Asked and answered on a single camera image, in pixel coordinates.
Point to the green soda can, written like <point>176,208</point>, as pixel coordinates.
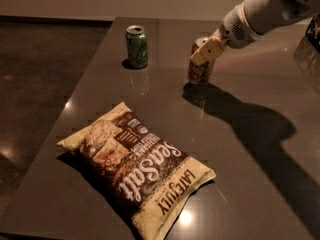
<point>136,41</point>

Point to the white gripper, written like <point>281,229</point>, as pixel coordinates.
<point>235,30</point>

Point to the brown sea salt chip bag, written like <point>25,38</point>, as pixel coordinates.
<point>147,177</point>

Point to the orange soda can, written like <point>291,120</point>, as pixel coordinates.
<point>199,75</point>

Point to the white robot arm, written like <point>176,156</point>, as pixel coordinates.
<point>278,13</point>

